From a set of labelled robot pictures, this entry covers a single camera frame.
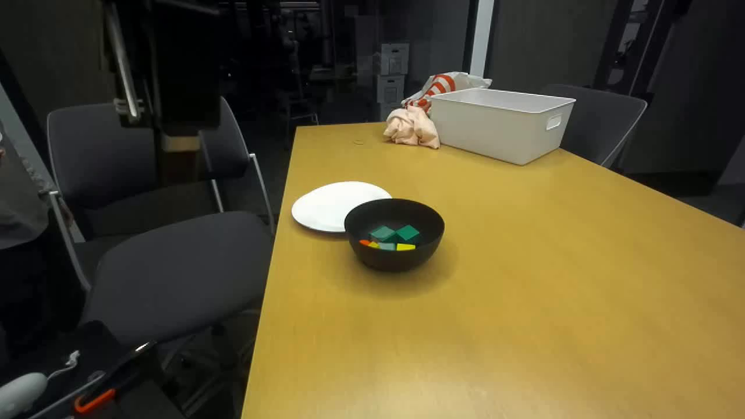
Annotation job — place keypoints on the teal green wooden block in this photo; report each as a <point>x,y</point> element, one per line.
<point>382,234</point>
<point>406,234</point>

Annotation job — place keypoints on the yellow wooden block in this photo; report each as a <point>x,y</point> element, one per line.
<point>406,248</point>

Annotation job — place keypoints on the black bowl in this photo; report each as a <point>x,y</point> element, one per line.
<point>386,261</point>

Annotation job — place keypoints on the white round plate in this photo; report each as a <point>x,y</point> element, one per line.
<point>327,206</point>

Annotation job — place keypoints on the pink white plush cloth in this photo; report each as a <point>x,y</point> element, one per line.
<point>411,128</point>

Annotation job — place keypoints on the white plastic bin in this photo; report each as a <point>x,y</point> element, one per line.
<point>497,128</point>

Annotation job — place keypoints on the grey upholstered chair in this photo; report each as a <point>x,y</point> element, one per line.
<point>223,140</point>
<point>605,116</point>
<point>100,154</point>
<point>177,270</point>

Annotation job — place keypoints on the brown cardboard box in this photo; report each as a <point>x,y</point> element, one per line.
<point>180,154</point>

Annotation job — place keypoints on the silver metal pole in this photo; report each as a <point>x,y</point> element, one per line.
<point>123,66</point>

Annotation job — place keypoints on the black case with orange clip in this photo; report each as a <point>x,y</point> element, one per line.
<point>93,373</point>

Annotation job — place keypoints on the grey rounded object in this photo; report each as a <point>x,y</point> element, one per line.
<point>19,396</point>

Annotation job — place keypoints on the white glass wall post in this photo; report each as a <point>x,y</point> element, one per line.
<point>479,35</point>

